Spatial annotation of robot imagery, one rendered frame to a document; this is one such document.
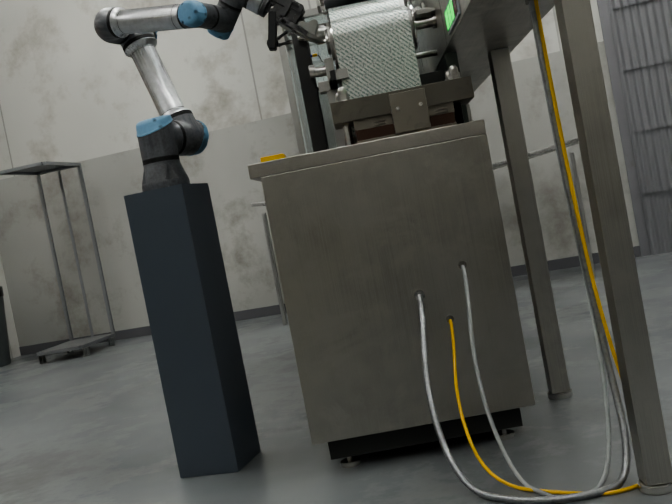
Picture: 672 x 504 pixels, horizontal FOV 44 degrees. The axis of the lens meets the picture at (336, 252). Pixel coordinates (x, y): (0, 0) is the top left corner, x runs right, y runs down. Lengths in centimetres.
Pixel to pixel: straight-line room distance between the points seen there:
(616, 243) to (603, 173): 15
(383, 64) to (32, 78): 564
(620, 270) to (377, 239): 72
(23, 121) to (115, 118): 91
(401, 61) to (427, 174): 44
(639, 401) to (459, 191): 76
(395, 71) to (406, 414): 102
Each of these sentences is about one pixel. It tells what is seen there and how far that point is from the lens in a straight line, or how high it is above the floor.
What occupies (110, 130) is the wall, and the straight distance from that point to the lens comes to 749.
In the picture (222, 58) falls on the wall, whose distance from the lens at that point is 708.
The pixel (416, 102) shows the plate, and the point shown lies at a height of 98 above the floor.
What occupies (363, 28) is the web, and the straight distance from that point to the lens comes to 260.
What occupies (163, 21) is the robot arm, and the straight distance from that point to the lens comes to 266.
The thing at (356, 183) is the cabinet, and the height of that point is 79.
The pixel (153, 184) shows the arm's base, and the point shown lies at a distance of 263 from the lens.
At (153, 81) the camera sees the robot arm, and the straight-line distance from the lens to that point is 285.
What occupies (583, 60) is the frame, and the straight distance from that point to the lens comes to 186.
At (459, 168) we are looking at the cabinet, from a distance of 230.
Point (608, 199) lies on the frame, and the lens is 185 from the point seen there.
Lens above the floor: 72
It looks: 2 degrees down
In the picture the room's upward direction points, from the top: 11 degrees counter-clockwise
